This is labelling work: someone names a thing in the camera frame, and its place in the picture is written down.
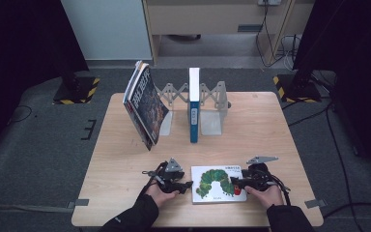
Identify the thick blue book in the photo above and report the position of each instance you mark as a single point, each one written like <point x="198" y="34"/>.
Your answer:
<point x="194" y="106"/>

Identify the person's left hand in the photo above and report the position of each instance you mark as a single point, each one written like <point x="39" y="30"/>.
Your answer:
<point x="157" y="195"/>

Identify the black striped stand base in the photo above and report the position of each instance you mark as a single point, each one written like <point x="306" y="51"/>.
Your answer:
<point x="77" y="92"/>
<point x="298" y="90"/>

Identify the black curtain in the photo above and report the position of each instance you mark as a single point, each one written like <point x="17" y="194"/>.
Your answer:
<point x="357" y="64"/>
<point x="19" y="58"/>

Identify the white caterpillar picture book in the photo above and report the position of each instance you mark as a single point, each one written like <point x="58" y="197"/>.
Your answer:
<point x="212" y="183"/>

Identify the light wooden desk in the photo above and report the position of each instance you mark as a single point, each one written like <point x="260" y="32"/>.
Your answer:
<point x="206" y="16"/>

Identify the dark illustrated magazine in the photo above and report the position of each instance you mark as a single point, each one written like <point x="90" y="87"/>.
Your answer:
<point x="149" y="106"/>

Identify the grey tape strip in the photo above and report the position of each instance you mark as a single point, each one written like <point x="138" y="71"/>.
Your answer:
<point x="315" y="203"/>
<point x="79" y="203"/>

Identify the white power strip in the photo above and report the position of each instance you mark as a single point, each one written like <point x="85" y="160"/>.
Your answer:
<point x="269" y="2"/>

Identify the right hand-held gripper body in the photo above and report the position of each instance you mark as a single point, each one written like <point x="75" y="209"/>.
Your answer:
<point x="258" y="177"/>

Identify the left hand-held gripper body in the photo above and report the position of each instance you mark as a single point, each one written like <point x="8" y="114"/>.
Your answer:
<point x="169" y="175"/>

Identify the white panel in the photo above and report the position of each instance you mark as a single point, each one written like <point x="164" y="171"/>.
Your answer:
<point x="106" y="29"/>

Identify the person's right hand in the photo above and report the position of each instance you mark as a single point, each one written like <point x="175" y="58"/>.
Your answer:
<point x="270" y="197"/>

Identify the grey expandable book rack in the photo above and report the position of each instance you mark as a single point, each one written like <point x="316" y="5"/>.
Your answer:
<point x="212" y="109"/>

